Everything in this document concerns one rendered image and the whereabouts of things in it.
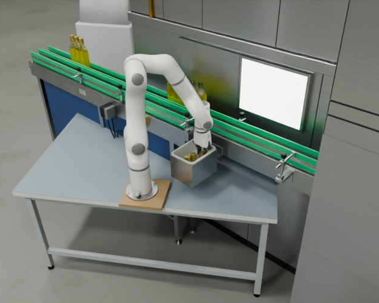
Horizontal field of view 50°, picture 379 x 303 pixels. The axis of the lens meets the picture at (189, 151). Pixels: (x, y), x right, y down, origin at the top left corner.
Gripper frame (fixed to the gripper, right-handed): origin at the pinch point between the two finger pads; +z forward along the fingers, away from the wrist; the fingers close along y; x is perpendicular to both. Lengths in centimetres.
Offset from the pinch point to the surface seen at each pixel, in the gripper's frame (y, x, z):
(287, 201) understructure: -43, -32, 36
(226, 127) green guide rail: -7.1, -13.6, -13.0
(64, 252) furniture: 70, 63, 79
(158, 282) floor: 14, 30, 99
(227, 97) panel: 4.2, -30.2, -22.2
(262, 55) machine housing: -17, -30, -53
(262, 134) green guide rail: -27.1, -20.3, -12.6
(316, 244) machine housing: -77, 7, 19
